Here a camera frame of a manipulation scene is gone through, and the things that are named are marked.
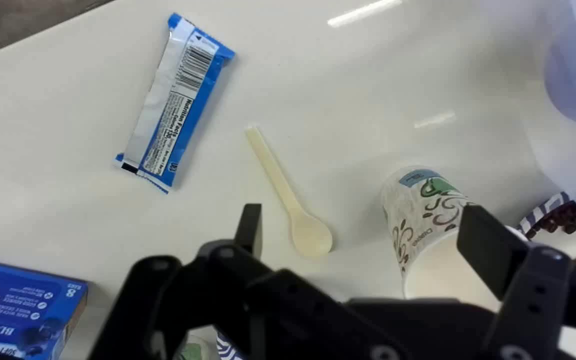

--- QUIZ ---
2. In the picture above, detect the blue round protein lid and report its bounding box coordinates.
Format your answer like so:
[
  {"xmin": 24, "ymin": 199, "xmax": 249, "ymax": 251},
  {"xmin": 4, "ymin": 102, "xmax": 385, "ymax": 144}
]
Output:
[{"xmin": 544, "ymin": 25, "xmax": 576, "ymax": 122}]

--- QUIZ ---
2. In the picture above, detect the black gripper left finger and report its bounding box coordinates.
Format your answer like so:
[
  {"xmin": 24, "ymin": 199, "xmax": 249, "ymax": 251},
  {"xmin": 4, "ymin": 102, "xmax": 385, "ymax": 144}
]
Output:
[{"xmin": 234, "ymin": 204, "xmax": 262, "ymax": 258}]

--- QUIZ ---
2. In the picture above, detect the clear plastic storage box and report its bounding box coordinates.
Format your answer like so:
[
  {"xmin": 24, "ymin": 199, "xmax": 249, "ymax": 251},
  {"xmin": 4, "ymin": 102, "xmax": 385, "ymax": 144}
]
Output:
[{"xmin": 523, "ymin": 0, "xmax": 576, "ymax": 200}]

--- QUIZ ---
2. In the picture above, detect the cream plastic spoon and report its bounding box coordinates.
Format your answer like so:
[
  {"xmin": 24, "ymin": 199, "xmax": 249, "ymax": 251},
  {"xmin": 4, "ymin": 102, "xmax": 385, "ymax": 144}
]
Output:
[{"xmin": 245, "ymin": 129, "xmax": 334, "ymax": 258}]

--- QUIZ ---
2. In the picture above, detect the white printed paper cup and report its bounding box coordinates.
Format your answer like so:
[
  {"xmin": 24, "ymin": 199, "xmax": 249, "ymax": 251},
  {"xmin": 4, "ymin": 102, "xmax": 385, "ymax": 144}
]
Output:
[{"xmin": 380, "ymin": 169, "xmax": 500, "ymax": 311}]

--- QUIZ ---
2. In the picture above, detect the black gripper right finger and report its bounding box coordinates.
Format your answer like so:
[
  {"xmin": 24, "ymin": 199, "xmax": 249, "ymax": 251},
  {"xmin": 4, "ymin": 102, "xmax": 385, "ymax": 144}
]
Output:
[{"xmin": 456, "ymin": 204, "xmax": 528, "ymax": 300}]

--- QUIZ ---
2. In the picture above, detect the pile of brown cereal balls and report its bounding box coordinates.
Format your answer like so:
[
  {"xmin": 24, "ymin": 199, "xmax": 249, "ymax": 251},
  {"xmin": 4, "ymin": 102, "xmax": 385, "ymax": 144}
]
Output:
[{"xmin": 536, "ymin": 204, "xmax": 576, "ymax": 263}]

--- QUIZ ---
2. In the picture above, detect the blue white snack wrapper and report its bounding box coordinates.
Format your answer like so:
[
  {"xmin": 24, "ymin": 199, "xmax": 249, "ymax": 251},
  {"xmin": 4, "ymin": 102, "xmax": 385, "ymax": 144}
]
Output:
[{"xmin": 116, "ymin": 12, "xmax": 235, "ymax": 192}]

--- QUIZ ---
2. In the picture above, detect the blue blueberry snack box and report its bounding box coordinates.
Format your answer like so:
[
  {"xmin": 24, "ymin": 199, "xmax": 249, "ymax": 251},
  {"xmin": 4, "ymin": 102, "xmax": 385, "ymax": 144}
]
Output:
[{"xmin": 0, "ymin": 265, "xmax": 89, "ymax": 360}]

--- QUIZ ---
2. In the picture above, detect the blue white patterned paper plate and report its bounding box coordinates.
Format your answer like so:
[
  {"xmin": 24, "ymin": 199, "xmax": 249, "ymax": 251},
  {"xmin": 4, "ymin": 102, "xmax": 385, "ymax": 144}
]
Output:
[{"xmin": 517, "ymin": 192, "xmax": 576, "ymax": 263}]

